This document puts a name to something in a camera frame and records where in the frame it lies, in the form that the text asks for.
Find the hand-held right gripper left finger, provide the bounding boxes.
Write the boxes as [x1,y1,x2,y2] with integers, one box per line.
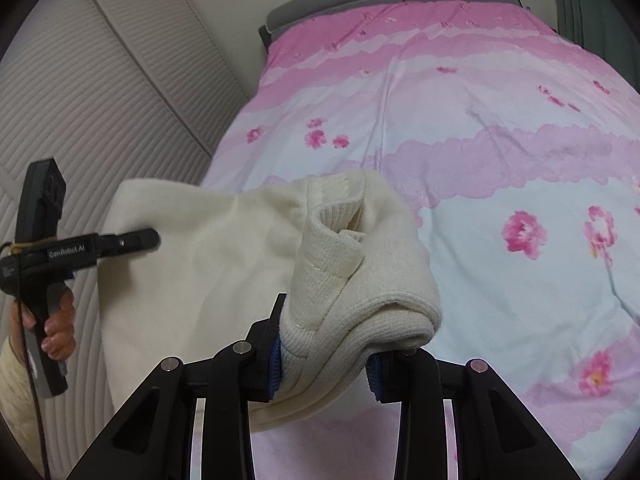
[95,294,288,480]

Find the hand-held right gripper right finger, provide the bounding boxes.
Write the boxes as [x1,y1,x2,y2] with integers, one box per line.
[365,347,583,480]

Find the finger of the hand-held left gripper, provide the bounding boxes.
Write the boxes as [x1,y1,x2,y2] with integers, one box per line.
[97,228,161,261]

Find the cream knit pants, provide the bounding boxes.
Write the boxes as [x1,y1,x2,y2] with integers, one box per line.
[102,169,443,434]

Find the person's left forearm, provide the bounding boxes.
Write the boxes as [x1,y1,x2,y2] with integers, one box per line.
[0,332,47,467]

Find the person's left hand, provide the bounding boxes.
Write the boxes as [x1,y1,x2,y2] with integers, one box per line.
[7,290,77,364]

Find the white ribbed closet door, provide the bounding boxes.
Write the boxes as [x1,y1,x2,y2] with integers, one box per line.
[0,0,263,461]

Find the pink floral bed sheet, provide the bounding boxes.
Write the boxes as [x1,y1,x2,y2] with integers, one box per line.
[202,1,640,480]

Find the green curtain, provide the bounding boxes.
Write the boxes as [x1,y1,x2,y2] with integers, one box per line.
[546,0,640,73]

